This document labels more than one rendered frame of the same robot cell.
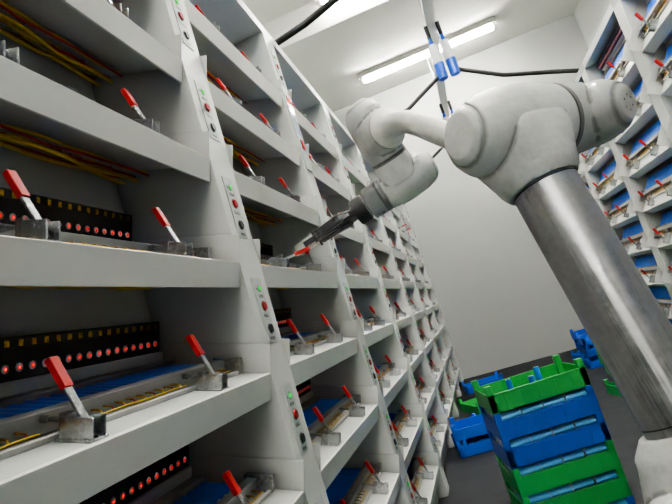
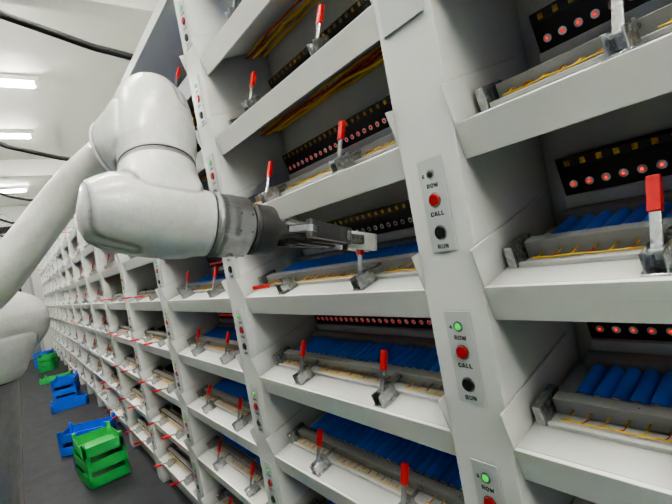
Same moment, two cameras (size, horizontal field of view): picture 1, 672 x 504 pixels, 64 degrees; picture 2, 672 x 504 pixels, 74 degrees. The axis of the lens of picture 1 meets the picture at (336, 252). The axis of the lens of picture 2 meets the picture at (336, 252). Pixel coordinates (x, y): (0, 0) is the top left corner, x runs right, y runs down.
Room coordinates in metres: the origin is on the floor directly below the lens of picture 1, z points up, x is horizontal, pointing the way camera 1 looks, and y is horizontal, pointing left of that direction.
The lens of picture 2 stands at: (1.94, -0.52, 1.01)
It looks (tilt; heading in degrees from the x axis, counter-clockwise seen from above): 1 degrees down; 131
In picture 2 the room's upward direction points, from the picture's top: 10 degrees counter-clockwise
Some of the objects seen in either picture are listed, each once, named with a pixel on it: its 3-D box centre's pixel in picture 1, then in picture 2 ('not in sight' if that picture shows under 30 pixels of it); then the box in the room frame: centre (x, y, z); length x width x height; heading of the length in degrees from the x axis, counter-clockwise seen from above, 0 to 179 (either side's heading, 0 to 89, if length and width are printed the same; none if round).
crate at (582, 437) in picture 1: (545, 433); not in sight; (1.73, -0.45, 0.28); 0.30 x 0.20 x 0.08; 90
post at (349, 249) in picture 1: (361, 292); not in sight; (2.37, -0.05, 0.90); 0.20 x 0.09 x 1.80; 77
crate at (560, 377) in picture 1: (527, 382); not in sight; (1.73, -0.45, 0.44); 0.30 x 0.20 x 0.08; 90
